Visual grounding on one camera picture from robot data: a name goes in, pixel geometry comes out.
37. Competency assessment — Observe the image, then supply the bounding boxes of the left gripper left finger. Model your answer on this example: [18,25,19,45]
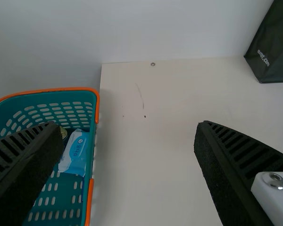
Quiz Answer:
[0,121,65,226]

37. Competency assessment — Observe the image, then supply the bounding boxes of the dark grey bag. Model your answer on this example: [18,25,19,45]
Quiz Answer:
[243,0,283,84]

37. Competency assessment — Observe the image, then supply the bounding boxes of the blue white wipes pack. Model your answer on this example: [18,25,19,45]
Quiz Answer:
[58,128,91,178]

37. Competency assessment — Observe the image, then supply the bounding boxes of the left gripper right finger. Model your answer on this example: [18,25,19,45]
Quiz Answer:
[194,120,283,226]

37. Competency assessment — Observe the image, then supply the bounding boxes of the rectangular tin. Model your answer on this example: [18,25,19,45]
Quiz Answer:
[58,125,69,147]

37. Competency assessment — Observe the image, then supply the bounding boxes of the teal shopping basket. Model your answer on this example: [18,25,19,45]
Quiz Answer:
[0,87,101,226]

